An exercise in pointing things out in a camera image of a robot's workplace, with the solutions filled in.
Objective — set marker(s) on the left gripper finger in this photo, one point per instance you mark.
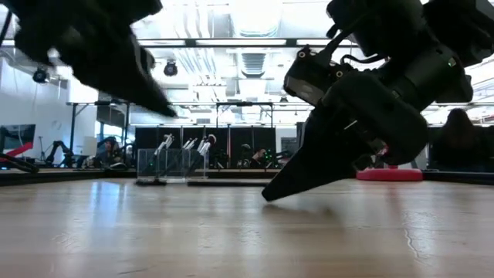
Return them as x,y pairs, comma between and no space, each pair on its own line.
148,89

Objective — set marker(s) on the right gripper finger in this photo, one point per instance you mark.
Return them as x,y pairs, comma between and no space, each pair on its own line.
320,154

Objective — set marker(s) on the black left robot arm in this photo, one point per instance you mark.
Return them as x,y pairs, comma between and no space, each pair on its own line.
96,7

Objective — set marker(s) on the background black robot arm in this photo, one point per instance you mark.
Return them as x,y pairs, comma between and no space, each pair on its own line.
58,148

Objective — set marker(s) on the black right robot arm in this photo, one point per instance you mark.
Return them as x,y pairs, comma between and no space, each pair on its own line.
386,19

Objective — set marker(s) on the black monitor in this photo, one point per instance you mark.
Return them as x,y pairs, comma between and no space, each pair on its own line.
300,133

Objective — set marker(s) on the black ceiling spotlight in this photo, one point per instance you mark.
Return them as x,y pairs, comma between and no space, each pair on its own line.
40,75
170,69

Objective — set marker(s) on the person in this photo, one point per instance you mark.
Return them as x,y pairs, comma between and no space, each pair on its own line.
259,156
110,148
459,139

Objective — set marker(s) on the clear acrylic organizer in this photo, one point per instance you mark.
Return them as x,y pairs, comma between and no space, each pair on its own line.
177,166

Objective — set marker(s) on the black partition panels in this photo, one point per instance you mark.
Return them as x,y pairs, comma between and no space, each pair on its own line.
231,139

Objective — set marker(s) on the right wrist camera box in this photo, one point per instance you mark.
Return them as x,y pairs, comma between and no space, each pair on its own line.
308,77

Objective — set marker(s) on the black metal gantry frame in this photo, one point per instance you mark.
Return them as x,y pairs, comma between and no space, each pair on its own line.
72,135
243,104

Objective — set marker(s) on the wall-mounted screen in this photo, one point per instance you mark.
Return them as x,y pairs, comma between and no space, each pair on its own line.
23,133

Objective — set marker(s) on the black aluminium table frame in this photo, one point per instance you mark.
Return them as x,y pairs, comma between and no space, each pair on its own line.
58,177

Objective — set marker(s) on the silver ceiling air duct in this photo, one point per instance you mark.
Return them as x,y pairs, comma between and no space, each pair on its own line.
256,15

